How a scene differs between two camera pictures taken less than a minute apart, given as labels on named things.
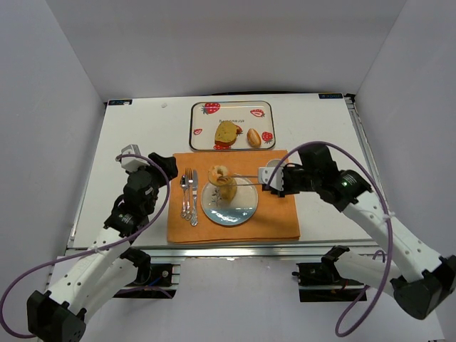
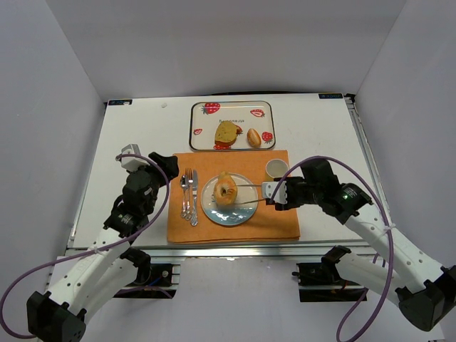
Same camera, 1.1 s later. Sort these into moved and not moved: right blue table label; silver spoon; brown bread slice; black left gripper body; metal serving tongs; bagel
Moved: metal serving tongs; bagel
Not moved: black left gripper body; silver spoon; right blue table label; brown bread slice
